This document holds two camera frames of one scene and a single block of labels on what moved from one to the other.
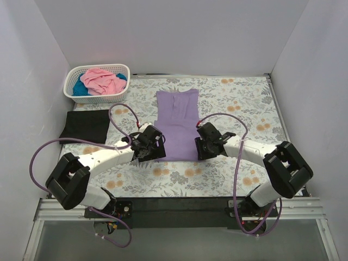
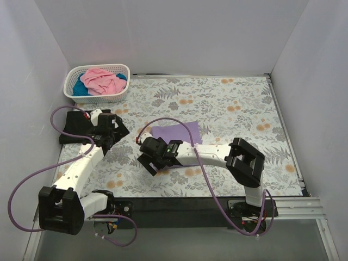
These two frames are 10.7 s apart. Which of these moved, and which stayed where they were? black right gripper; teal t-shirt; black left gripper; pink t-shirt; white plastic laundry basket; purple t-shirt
Moved: black left gripper; black right gripper; purple t-shirt
Stayed: white plastic laundry basket; pink t-shirt; teal t-shirt
